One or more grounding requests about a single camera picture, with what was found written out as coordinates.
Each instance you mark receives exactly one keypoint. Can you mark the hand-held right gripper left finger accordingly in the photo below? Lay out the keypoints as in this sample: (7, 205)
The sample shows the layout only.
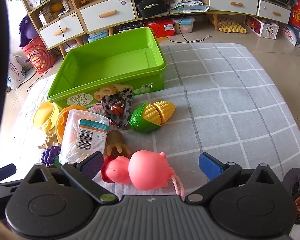
(92, 165)

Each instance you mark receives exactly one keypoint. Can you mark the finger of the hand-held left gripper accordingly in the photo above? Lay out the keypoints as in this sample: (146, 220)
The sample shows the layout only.
(4, 172)

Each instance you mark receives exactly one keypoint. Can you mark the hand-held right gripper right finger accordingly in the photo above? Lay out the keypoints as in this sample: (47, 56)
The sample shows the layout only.
(211, 167)

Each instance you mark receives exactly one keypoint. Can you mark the small pink rubber toy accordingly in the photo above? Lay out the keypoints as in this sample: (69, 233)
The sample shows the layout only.
(116, 171)

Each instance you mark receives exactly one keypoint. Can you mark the clear cotton swab container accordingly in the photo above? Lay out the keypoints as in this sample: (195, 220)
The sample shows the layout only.
(75, 140)

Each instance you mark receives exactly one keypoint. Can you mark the brown rubber toy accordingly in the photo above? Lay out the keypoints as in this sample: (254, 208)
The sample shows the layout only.
(115, 138)

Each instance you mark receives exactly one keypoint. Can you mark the pink rubber pig toy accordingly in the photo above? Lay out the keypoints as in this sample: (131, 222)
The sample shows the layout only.
(147, 170)

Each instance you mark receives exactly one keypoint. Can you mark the cow print snack bag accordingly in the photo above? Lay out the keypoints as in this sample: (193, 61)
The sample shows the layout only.
(122, 115)

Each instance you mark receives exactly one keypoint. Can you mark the yellow toy pot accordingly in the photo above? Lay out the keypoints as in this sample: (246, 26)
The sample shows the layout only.
(45, 115)

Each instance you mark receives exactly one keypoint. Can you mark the yellow and green toy corn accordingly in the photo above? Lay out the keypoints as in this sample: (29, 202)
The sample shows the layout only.
(152, 113)

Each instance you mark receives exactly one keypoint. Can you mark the green plastic storage box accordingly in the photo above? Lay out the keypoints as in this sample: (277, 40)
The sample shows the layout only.
(102, 62)

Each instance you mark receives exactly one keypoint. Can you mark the purple toy grapes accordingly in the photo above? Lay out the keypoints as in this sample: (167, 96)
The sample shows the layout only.
(50, 153)

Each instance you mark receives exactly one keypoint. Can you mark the beige toy starfish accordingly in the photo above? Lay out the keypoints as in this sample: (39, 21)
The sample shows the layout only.
(50, 141)

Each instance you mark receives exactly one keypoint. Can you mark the orange toy bowl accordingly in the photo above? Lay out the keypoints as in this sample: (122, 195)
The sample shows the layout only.
(61, 125)

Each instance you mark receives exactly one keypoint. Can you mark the pink printed packet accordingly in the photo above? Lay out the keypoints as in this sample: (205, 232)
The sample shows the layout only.
(97, 108)

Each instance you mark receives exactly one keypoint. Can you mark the grey checked blanket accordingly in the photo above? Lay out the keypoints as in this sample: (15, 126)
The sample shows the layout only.
(227, 105)

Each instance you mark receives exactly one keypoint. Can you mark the white plastic bag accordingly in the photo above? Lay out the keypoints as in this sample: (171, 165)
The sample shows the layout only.
(15, 71)

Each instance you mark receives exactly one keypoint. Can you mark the red printed bucket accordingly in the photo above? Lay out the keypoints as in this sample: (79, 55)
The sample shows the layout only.
(38, 57)

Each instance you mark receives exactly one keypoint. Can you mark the light blue storage box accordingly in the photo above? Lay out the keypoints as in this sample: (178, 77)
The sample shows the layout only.
(98, 35)

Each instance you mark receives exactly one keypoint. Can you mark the yellow egg tray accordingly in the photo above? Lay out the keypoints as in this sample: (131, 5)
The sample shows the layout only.
(230, 26)

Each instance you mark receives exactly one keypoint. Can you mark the clear plastic storage box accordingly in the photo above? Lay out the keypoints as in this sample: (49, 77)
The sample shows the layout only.
(183, 25)

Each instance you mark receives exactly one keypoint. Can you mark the red cardboard box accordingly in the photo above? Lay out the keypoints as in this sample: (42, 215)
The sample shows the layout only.
(161, 27)

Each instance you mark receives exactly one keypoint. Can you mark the blue and white carton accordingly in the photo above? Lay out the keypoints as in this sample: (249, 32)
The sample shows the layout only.
(293, 36)

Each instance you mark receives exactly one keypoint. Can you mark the wooden cabinet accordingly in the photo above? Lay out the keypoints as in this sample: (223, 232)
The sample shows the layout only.
(75, 7)

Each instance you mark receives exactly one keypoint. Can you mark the pile of papers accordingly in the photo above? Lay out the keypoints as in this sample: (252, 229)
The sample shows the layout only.
(188, 2)

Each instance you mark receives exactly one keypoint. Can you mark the black bag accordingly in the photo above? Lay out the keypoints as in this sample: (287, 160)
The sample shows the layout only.
(151, 6)

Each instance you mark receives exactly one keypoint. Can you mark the red gift box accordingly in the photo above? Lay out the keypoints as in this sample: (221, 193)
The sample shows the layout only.
(298, 13)

